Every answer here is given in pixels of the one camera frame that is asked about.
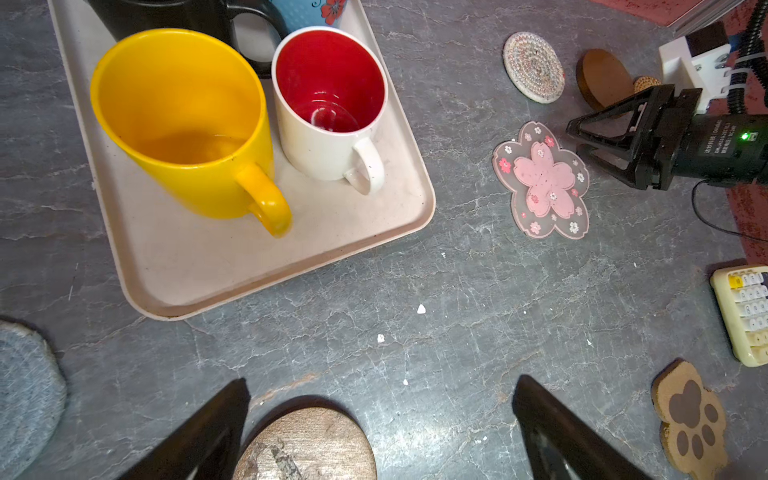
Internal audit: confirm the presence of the yellow mug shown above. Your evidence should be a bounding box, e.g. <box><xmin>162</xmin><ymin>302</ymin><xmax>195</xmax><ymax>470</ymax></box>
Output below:
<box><xmin>90</xmin><ymin>28</ymin><xmax>292</xmax><ymax>238</ymax></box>

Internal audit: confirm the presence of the tan woven round coaster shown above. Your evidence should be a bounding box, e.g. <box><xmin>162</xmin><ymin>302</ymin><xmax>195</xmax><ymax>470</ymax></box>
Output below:
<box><xmin>633</xmin><ymin>76</ymin><xmax>662</xmax><ymax>93</ymax></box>

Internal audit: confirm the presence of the brown wooden round coaster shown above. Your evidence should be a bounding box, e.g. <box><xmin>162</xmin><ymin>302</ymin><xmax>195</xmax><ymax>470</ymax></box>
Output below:
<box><xmin>233</xmin><ymin>407</ymin><xmax>378</xmax><ymax>479</ymax></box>

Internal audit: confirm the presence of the white woven round coaster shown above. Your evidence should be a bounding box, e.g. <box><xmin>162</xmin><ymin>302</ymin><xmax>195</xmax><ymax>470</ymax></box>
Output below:
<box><xmin>502</xmin><ymin>32</ymin><xmax>566</xmax><ymax>104</ymax></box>

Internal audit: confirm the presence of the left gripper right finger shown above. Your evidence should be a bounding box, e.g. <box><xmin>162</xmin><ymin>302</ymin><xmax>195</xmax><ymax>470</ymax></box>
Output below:
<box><xmin>512</xmin><ymin>375</ymin><xmax>648</xmax><ymax>479</ymax></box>

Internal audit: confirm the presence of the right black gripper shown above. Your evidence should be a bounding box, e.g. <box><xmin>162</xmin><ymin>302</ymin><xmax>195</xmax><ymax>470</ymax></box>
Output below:
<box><xmin>566</xmin><ymin>84</ymin><xmax>767</xmax><ymax>190</ymax></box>

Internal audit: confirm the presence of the black mug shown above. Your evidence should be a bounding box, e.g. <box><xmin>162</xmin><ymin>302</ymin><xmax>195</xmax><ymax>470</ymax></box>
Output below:
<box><xmin>89</xmin><ymin>0</ymin><xmax>289</xmax><ymax>48</ymax></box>

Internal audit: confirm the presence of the white mug red inside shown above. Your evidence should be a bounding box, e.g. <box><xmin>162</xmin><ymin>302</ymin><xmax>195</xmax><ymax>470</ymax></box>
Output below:
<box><xmin>271</xmin><ymin>27</ymin><xmax>389</xmax><ymax>195</ymax></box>

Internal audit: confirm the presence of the pink flower coaster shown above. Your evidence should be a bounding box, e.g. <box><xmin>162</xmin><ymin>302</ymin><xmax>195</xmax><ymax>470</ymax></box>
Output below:
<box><xmin>492</xmin><ymin>121</ymin><xmax>590</xmax><ymax>240</ymax></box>

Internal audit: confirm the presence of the brown paw coaster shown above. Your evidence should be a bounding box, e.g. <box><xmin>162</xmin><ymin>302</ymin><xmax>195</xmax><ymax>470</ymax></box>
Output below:
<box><xmin>651</xmin><ymin>358</ymin><xmax>728</xmax><ymax>479</ymax></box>

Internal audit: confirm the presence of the light blue floral mug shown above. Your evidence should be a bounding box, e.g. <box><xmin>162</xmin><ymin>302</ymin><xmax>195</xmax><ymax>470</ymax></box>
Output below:
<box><xmin>271</xmin><ymin>0</ymin><xmax>347</xmax><ymax>33</ymax></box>

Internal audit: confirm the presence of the dark brown round coaster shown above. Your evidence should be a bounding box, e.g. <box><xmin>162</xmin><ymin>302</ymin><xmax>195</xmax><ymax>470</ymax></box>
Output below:
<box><xmin>576</xmin><ymin>49</ymin><xmax>634</xmax><ymax>111</ymax></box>

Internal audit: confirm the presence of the grey woven round coaster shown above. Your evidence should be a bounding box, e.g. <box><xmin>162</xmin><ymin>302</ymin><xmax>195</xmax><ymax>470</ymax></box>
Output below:
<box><xmin>1</xmin><ymin>321</ymin><xmax>67</xmax><ymax>479</ymax></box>

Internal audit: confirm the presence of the cream calculator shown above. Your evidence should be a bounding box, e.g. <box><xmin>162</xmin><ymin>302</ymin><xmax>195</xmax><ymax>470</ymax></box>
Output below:
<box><xmin>710</xmin><ymin>265</ymin><xmax>767</xmax><ymax>367</ymax></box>

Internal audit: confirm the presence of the beige serving tray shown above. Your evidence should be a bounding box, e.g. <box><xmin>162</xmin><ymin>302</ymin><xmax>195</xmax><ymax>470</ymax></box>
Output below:
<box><xmin>49</xmin><ymin>1</ymin><xmax>436</xmax><ymax>321</ymax></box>

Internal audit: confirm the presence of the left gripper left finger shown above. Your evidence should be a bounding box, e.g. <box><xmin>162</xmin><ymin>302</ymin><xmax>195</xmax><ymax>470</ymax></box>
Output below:
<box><xmin>121</xmin><ymin>378</ymin><xmax>250</xmax><ymax>479</ymax></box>

